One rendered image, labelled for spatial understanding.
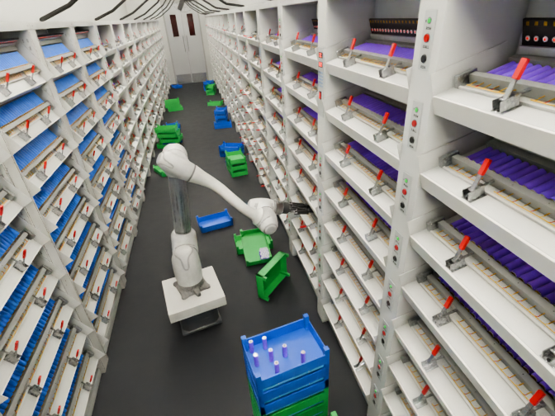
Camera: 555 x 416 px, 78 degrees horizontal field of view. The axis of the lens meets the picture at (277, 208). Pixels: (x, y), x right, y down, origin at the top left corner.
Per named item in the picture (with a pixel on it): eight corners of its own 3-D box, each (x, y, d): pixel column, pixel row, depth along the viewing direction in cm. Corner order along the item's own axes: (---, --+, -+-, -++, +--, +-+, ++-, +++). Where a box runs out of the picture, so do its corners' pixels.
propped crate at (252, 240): (272, 261, 267) (272, 256, 261) (246, 266, 264) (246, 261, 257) (263, 230, 285) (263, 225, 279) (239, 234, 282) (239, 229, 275)
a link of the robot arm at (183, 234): (173, 269, 213) (173, 250, 232) (200, 265, 217) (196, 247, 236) (158, 149, 179) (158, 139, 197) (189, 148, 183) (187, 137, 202)
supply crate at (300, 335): (258, 392, 126) (255, 378, 122) (242, 349, 142) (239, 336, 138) (329, 362, 134) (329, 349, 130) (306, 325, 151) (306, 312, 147)
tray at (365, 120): (401, 173, 98) (394, 130, 91) (327, 120, 149) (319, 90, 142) (465, 145, 98) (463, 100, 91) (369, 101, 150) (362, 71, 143)
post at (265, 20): (273, 213, 331) (258, 3, 244) (271, 209, 339) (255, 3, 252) (293, 210, 335) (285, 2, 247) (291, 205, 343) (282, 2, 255)
